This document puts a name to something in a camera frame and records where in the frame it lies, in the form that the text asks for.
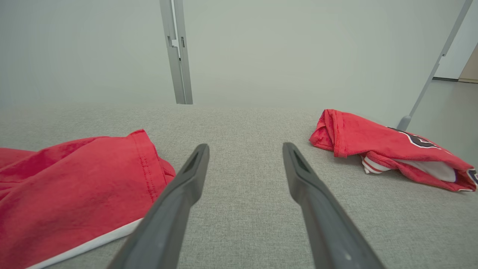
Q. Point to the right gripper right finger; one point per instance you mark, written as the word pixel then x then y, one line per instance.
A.
pixel 325 224

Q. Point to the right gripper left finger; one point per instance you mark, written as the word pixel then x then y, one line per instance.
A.
pixel 168 213

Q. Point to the red jersey white sleeves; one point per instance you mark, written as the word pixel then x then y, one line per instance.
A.
pixel 373 142

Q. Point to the red shorts white trim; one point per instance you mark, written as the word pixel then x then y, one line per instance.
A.
pixel 74 194

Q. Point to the brown wooden panel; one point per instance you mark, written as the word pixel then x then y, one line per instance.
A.
pixel 471 67

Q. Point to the slanted grey partition post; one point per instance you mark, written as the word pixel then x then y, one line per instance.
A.
pixel 437 63

